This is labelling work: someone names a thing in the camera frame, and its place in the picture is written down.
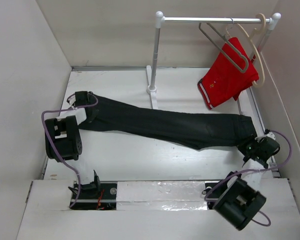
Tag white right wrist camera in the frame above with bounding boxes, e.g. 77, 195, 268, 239
255, 129, 276, 142

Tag grey trouser hanger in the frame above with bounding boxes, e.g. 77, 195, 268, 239
198, 22, 251, 74

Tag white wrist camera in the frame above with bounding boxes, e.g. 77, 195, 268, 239
66, 95, 76, 106
255, 129, 276, 142

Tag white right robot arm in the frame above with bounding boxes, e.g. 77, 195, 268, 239
212, 135, 280, 231

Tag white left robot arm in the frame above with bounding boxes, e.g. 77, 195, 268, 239
41, 91, 99, 199

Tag beige wooden hanger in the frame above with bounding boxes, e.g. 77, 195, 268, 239
223, 13, 266, 88

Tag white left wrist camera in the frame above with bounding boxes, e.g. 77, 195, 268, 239
66, 95, 76, 106

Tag white metal clothes rack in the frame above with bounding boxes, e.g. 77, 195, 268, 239
146, 11, 282, 110

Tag black trousers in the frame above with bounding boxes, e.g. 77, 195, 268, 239
79, 96, 257, 150

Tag red shorts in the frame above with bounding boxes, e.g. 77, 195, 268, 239
196, 37, 260, 111

